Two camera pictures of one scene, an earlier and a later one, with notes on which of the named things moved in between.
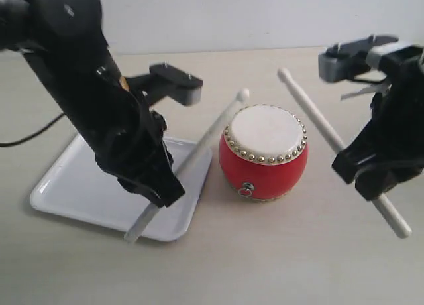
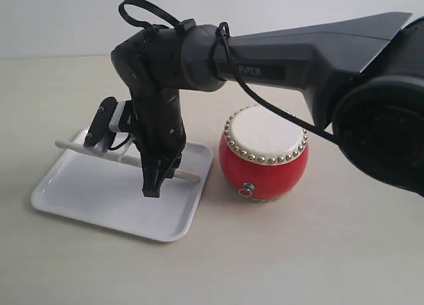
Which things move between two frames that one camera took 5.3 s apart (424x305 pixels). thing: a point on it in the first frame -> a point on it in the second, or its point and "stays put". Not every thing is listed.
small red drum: [264, 152] stays put
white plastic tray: [75, 186] stays put
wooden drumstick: [283, 74] -> [185, 175]
